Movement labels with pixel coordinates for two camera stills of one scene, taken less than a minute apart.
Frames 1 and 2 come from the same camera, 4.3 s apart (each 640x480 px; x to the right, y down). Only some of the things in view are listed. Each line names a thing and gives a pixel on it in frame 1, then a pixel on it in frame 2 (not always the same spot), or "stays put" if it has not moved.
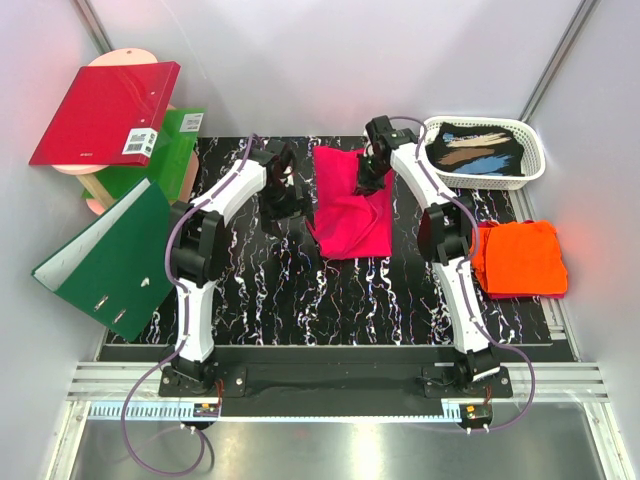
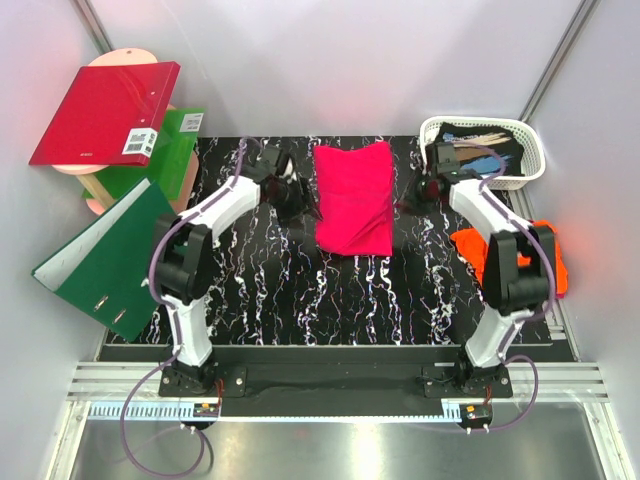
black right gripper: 364,185 → 411,206
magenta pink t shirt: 347,224 stays put
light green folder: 171,163 stays put
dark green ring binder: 119,270 stays put
